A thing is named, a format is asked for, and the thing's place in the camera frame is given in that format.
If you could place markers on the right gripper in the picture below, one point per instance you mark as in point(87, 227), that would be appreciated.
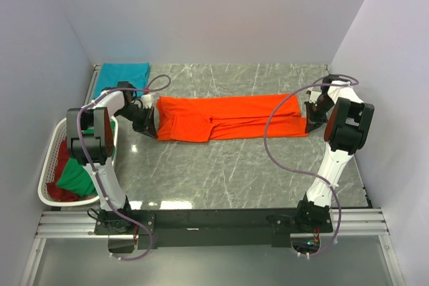
point(314, 122)

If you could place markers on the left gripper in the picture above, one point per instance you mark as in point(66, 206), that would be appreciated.
point(147, 126)

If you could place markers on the orange t-shirt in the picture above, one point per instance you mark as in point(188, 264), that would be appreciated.
point(200, 120)

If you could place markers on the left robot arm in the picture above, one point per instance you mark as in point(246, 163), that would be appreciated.
point(91, 143)

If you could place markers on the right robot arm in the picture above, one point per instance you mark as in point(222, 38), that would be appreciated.
point(347, 119)

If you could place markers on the folded teal t-shirt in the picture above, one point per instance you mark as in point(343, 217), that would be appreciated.
point(136, 74)

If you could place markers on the green t-shirt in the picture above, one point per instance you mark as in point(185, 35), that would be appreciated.
point(87, 186)

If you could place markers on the black base beam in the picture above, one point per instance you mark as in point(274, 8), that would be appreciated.
point(157, 228)

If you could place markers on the white laundry basket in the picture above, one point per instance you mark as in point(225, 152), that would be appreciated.
point(47, 174)

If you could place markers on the dark red t-shirt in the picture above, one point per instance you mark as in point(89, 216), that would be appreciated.
point(66, 186)

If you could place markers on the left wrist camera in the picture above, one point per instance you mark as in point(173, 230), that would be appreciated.
point(148, 99)

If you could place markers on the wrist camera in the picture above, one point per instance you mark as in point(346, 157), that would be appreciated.
point(148, 99)
point(313, 96)

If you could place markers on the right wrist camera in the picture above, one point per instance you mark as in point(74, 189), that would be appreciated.
point(313, 96)

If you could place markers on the aluminium frame rail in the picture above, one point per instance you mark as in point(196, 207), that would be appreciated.
point(354, 222)

